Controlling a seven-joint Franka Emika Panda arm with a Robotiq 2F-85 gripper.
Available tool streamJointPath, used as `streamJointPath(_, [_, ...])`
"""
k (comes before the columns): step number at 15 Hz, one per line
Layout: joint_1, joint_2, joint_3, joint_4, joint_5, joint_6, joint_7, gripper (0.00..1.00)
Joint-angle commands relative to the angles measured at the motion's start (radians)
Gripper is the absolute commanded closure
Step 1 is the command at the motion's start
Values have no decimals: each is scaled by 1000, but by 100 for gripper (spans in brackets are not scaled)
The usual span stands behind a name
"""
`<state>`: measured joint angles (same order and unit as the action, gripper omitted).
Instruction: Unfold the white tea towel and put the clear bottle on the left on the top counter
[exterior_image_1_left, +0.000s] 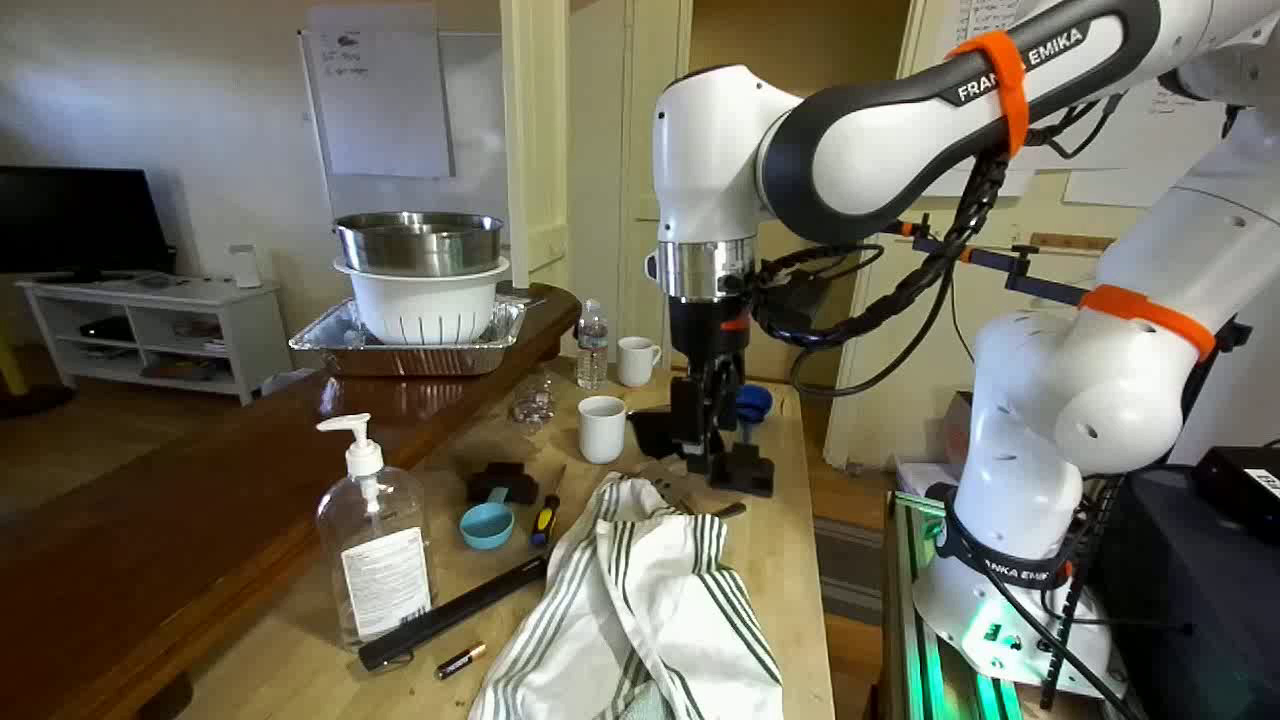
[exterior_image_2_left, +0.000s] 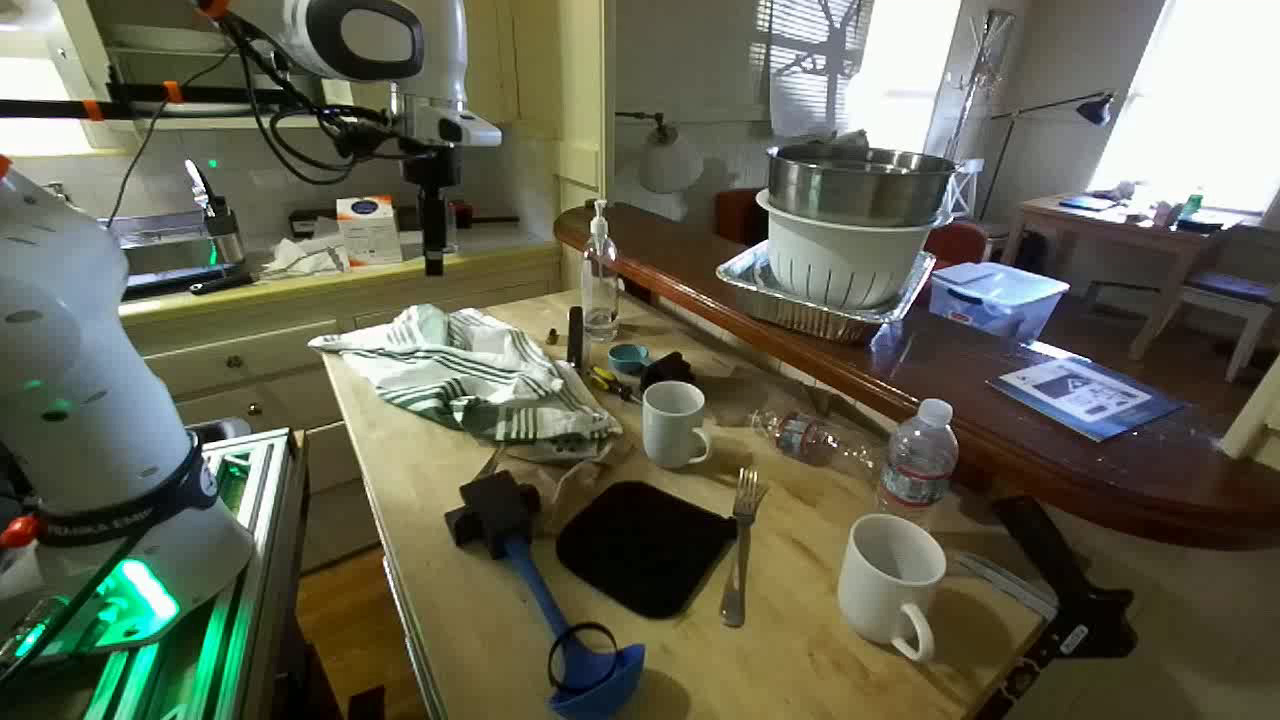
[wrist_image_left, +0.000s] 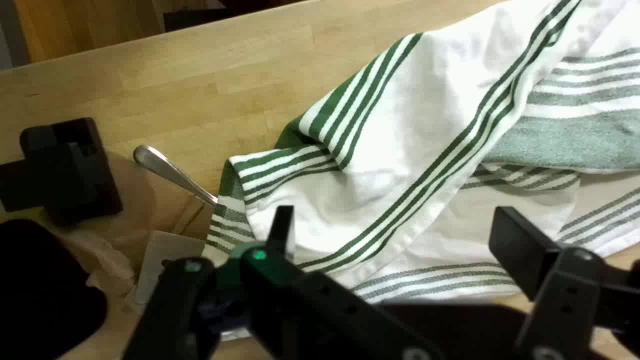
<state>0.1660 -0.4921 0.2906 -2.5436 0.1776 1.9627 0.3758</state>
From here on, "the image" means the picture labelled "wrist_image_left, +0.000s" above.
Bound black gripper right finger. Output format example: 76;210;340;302
489;204;640;360

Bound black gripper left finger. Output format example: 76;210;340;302
123;204;447;360

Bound white green striped tea towel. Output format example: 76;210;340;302
202;0;640;307

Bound black clamp block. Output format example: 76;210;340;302
0;117;125;227

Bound metal spoon handle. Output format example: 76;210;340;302
133;145;222;208

